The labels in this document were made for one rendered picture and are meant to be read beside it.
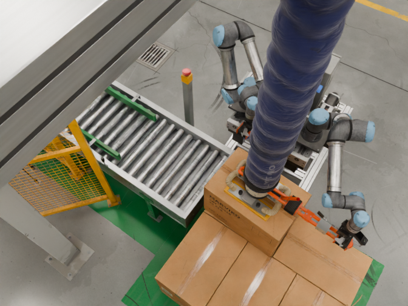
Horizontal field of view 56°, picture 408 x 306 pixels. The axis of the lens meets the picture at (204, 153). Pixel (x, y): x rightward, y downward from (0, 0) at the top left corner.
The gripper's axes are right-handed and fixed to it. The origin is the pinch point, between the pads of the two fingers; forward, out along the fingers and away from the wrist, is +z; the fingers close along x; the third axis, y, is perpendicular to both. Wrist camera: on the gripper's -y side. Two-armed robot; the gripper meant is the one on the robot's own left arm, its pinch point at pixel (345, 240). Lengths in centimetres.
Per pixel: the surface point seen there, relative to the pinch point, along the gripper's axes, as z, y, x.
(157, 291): 107, 88, 84
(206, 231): 53, 77, 33
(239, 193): 8, 68, 11
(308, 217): -1.1, 24.0, 1.5
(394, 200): 108, -30, -112
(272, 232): 13.1, 36.5, 17.6
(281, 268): 53, 20, 21
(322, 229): -1.2, 13.6, 2.9
